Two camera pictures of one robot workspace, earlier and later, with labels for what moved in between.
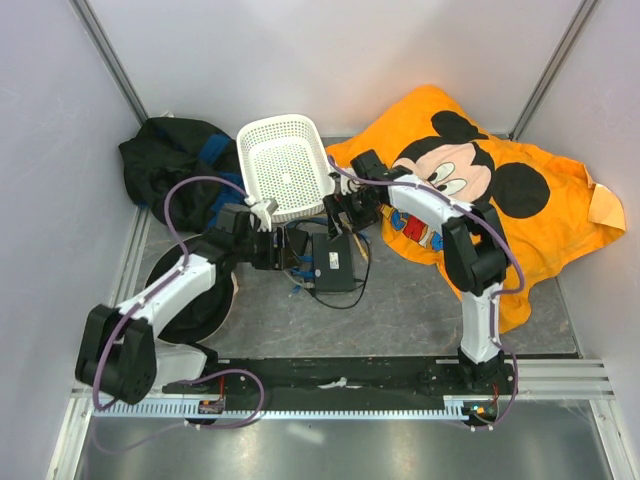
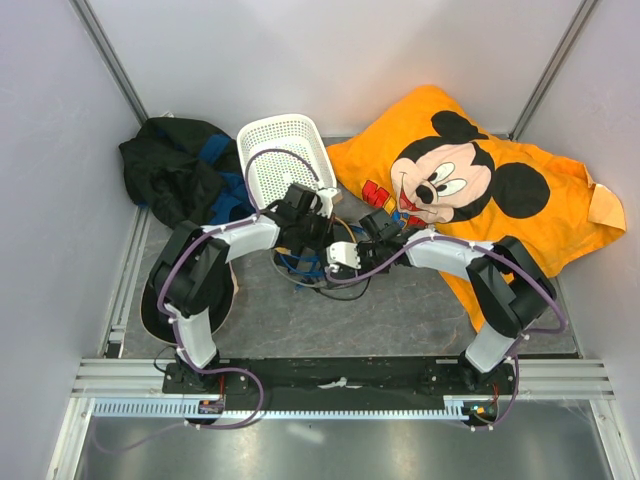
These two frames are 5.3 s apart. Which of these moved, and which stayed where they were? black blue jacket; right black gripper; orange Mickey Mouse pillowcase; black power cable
Moved: right black gripper; black power cable
Stayed: black blue jacket; orange Mickey Mouse pillowcase
